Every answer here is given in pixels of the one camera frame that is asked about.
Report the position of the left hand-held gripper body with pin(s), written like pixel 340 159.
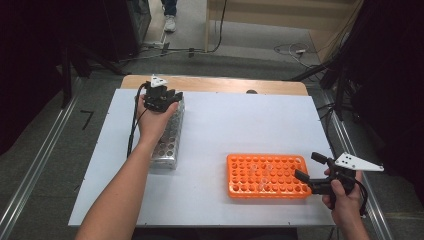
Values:
pixel 160 95

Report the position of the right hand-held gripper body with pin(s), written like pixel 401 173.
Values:
pixel 340 176

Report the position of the clear test tube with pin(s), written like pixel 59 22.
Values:
pixel 254 169
pixel 266 168
pixel 263 182

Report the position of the clear test tube rack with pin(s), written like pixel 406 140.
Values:
pixel 166 150

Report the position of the orange test tube rack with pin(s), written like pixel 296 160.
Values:
pixel 246 180

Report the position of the person's left hand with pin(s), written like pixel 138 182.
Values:
pixel 151 125

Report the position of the person's right hand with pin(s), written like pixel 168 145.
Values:
pixel 346 206

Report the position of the white table cover board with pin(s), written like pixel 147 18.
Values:
pixel 233 126

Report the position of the black metal stand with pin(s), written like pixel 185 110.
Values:
pixel 68 76
pixel 340 96

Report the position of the black metal cabinet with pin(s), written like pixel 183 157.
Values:
pixel 140 20

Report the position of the black curtain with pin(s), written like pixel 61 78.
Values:
pixel 393 66
pixel 30 60

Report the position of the beige wooden partition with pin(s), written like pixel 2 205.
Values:
pixel 266 10

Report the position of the aluminium floor rail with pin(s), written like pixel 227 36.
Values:
pixel 340 133
pixel 36 160

